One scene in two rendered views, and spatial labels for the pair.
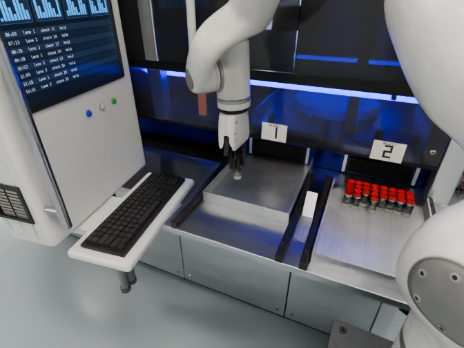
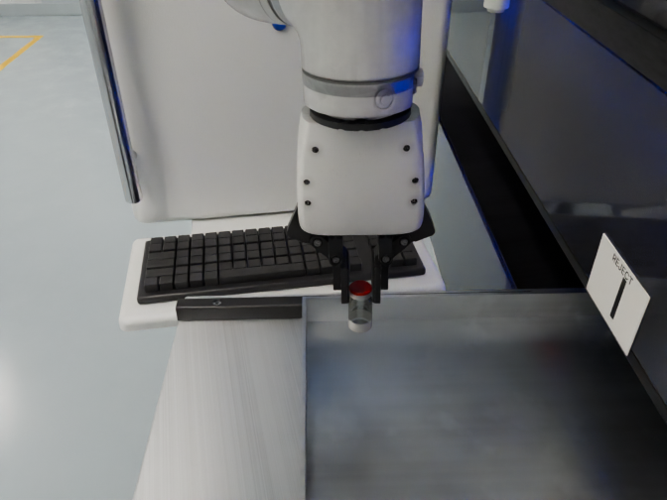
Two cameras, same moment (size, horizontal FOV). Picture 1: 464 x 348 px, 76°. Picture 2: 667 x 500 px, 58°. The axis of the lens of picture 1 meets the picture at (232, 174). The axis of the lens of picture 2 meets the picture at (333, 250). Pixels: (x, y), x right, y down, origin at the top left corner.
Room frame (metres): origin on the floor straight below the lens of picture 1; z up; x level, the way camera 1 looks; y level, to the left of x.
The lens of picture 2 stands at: (0.53, -0.38, 1.33)
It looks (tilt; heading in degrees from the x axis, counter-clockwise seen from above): 35 degrees down; 64
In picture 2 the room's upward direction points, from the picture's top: straight up
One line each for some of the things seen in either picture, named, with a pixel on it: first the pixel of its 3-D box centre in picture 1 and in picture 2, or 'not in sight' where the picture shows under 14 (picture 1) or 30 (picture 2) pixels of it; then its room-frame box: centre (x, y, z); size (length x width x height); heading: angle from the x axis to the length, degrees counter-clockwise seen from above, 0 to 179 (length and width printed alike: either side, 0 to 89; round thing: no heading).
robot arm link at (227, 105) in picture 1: (234, 101); (362, 85); (0.73, -0.01, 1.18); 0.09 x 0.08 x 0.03; 153
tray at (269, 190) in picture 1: (263, 177); (484, 396); (0.82, -0.10, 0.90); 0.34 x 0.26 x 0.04; 156
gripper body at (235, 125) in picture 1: (235, 125); (360, 164); (0.73, -0.01, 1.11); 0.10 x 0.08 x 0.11; 153
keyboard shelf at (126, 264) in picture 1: (130, 210); (279, 251); (0.78, 0.34, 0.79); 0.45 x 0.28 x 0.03; 164
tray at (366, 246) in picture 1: (375, 227); not in sight; (0.58, -0.37, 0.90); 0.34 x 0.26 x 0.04; 156
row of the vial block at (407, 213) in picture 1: (377, 201); not in sight; (0.68, -0.41, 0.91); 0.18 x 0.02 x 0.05; 66
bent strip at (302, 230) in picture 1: (306, 215); not in sight; (0.61, -0.20, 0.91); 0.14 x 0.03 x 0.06; 157
